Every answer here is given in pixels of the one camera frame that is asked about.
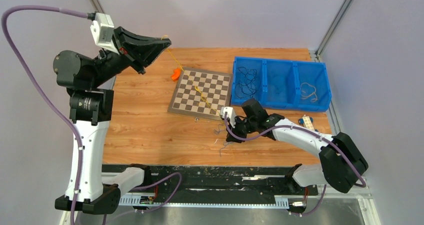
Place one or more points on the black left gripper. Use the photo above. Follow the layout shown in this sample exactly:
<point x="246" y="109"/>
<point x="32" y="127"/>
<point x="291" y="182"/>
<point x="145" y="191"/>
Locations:
<point x="140" y="50"/>

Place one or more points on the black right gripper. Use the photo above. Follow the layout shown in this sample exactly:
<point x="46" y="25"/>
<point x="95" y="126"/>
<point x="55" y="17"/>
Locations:
<point x="235" y="131"/>

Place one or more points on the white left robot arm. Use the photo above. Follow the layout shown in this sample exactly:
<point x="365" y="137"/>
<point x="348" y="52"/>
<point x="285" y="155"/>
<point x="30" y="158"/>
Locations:
<point x="90" y="115"/>

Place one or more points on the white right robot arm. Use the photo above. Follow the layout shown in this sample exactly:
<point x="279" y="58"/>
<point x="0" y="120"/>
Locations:
<point x="341" y="165"/>

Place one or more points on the orange plastic piece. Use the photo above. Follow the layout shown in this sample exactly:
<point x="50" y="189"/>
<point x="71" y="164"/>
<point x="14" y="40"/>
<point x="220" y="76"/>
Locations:
<point x="176" y="74"/>

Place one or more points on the wooden chessboard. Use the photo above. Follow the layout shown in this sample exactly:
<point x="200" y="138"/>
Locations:
<point x="201" y="93"/>

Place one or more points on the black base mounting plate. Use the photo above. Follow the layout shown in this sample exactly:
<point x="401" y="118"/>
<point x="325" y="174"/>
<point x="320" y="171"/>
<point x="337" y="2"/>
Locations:
<point x="249" y="183"/>

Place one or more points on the white toy car blue wheels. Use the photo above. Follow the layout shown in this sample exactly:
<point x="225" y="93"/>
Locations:
<point x="307" y="122"/>

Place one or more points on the blue plastic divided bin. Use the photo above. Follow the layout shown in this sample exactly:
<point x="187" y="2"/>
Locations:
<point x="281" y="84"/>

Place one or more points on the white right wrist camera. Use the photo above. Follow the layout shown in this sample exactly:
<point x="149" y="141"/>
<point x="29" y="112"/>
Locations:
<point x="228" y="115"/>

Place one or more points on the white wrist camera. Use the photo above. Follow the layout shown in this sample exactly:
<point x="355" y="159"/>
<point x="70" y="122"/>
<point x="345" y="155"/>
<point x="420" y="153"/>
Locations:
<point x="228" y="115"/>
<point x="102" y="30"/>

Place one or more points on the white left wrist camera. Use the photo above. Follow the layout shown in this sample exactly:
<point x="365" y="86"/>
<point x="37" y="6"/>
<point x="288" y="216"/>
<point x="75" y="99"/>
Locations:
<point x="102" y="30"/>

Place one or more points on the white slotted cable duct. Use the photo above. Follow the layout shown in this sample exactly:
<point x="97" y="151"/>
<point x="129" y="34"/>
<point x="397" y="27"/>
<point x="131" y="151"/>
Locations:
<point x="137" y="200"/>

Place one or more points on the right aluminium frame post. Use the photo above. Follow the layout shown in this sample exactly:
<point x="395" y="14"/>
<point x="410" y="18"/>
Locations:
<point x="332" y="28"/>

